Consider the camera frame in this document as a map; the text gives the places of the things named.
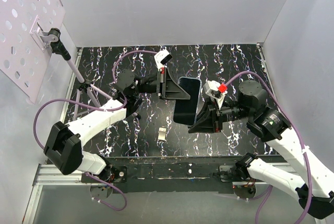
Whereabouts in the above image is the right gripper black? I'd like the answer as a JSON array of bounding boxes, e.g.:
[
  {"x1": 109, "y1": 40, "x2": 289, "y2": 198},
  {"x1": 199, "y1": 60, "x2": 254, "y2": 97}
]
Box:
[{"x1": 186, "y1": 95, "x2": 252, "y2": 133}]

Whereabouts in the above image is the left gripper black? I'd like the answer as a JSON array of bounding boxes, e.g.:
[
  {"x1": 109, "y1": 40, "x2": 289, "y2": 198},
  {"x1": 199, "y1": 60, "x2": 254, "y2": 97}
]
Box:
[{"x1": 133, "y1": 67, "x2": 192, "y2": 101}]

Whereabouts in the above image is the dark phone blue edge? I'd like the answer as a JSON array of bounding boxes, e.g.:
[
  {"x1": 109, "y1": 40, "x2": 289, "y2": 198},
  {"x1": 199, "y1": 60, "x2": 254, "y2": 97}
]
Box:
[{"x1": 173, "y1": 77, "x2": 201, "y2": 126}]

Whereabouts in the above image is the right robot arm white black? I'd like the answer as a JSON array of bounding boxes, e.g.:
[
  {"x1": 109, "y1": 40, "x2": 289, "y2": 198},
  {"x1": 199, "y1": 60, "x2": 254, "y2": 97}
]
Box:
[{"x1": 188, "y1": 80, "x2": 333, "y2": 219}]

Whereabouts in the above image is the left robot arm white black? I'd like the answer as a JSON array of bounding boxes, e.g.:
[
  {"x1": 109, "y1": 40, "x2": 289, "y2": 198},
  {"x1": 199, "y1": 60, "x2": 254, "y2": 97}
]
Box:
[{"x1": 44, "y1": 67, "x2": 190, "y2": 182}]

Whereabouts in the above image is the small white plastic clip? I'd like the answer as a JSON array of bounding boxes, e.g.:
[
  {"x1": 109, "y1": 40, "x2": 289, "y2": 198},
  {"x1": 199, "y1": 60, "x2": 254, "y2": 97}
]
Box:
[{"x1": 158, "y1": 127, "x2": 166, "y2": 142}]

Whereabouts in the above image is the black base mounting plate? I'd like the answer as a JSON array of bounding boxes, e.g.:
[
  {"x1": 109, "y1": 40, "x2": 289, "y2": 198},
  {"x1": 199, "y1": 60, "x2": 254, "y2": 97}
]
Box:
[{"x1": 81, "y1": 156, "x2": 261, "y2": 195}]

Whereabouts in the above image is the tripod stand lilac black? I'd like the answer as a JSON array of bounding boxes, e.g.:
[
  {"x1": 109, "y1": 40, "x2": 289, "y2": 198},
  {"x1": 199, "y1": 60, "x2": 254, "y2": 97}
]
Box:
[{"x1": 47, "y1": 28, "x2": 101, "y2": 107}]

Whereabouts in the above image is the perforated lilac metal plate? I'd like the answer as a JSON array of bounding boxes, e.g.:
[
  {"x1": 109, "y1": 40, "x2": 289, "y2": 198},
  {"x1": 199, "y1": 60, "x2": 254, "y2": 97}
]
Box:
[{"x1": 1, "y1": 0, "x2": 65, "y2": 103}]

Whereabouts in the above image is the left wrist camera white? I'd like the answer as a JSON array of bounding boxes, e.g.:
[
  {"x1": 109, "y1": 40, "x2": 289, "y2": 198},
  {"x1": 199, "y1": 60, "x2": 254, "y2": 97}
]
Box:
[{"x1": 154, "y1": 49, "x2": 172, "y2": 69}]

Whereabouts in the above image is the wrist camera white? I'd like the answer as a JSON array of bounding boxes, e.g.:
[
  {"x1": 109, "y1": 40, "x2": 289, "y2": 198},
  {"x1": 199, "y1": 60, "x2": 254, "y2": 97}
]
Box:
[
  {"x1": 204, "y1": 80, "x2": 228, "y2": 110},
  {"x1": 154, "y1": 49, "x2": 172, "y2": 69}
]

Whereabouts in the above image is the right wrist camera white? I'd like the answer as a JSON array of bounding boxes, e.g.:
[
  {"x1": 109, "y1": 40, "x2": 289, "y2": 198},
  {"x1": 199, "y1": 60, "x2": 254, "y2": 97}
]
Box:
[{"x1": 204, "y1": 80, "x2": 228, "y2": 110}]

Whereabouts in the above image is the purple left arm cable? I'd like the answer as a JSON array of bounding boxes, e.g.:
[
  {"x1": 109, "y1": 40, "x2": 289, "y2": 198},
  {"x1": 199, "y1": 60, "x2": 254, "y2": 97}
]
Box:
[{"x1": 32, "y1": 50, "x2": 160, "y2": 211}]

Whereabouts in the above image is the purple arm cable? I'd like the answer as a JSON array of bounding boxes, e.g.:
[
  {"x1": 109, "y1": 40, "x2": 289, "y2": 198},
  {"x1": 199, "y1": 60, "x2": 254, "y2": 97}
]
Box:
[
  {"x1": 32, "y1": 50, "x2": 160, "y2": 211},
  {"x1": 224, "y1": 71, "x2": 314, "y2": 224}
]

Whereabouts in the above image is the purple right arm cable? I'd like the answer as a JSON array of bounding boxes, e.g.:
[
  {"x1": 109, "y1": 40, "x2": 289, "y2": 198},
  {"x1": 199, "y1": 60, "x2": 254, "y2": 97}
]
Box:
[{"x1": 224, "y1": 71, "x2": 314, "y2": 224}]

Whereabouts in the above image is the aluminium frame rail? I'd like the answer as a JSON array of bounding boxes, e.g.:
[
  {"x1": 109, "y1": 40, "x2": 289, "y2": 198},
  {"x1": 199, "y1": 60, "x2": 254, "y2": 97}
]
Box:
[{"x1": 22, "y1": 164, "x2": 92, "y2": 223}]

